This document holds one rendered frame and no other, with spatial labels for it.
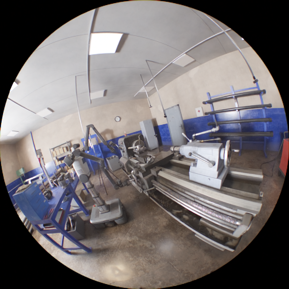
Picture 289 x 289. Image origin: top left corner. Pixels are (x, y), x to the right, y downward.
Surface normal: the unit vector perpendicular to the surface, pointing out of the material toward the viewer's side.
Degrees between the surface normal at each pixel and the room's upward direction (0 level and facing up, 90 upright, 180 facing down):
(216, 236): 0
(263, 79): 90
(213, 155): 76
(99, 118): 90
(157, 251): 0
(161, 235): 0
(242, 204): 36
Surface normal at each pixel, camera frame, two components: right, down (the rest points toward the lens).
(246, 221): -0.26, -0.95
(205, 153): -0.87, 0.18
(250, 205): -0.71, -0.58
